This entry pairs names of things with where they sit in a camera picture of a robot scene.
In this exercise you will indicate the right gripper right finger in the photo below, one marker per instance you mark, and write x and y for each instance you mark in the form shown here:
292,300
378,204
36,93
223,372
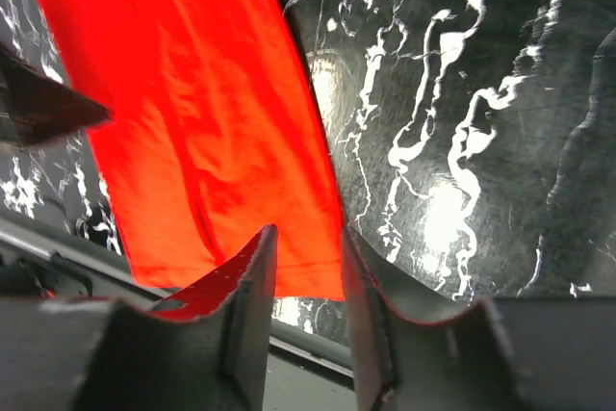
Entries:
411,348

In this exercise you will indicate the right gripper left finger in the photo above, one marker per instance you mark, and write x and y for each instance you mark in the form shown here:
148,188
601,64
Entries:
211,352

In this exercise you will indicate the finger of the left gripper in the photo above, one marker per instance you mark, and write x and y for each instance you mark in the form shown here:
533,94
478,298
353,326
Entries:
36,110

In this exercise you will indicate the red t-shirt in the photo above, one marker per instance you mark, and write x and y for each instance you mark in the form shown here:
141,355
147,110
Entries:
214,134

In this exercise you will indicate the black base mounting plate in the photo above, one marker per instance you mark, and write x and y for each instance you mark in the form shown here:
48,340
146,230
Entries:
42,241

